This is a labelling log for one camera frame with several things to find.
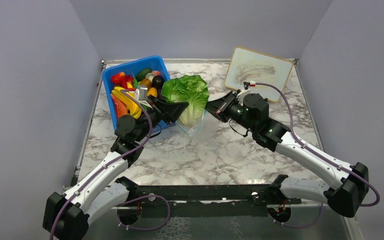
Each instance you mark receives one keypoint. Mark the blue plastic bin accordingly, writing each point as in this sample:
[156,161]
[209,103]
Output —
[155,62]

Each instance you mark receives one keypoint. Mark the dark purple toy eggplant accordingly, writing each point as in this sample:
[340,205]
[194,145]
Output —
[157,82]

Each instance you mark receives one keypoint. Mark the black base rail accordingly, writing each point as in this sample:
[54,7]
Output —
[196,201]

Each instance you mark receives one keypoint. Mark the toy peach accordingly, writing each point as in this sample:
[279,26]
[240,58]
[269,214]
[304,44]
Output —
[156,72]

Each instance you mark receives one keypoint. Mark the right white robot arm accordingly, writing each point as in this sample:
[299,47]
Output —
[342,186]

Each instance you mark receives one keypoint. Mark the yellow toy banana bunch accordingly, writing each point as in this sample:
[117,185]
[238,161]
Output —
[134,110]

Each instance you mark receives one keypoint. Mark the green toy avocado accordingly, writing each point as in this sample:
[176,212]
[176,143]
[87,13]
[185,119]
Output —
[142,74]

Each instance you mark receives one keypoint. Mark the brown toy kiwi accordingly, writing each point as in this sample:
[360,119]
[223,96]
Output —
[146,82]

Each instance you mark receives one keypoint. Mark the orange toy carrot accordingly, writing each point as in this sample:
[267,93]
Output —
[120,108]

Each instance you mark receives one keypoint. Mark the small whiteboard with wooden frame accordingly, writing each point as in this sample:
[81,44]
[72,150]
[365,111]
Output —
[249,65]

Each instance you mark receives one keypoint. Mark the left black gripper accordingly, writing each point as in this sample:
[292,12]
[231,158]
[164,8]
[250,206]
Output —
[165,110]

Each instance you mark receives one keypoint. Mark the clear zip top bag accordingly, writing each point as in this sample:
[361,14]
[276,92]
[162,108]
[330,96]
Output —
[191,130]

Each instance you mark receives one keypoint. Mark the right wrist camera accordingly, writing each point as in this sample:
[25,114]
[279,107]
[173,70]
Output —
[246,89]

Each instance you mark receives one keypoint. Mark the toy mushroom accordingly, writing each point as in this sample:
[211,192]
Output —
[150,76]

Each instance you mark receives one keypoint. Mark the green toy lettuce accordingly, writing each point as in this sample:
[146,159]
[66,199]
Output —
[191,89]

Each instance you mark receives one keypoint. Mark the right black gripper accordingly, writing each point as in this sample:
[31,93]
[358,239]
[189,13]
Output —
[217,106]

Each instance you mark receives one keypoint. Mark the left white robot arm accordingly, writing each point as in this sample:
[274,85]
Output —
[68,216]

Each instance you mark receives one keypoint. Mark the red toy bell pepper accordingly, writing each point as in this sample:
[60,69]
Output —
[122,80]

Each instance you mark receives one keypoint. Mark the orange toy lemon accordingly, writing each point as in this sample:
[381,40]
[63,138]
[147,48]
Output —
[152,91]

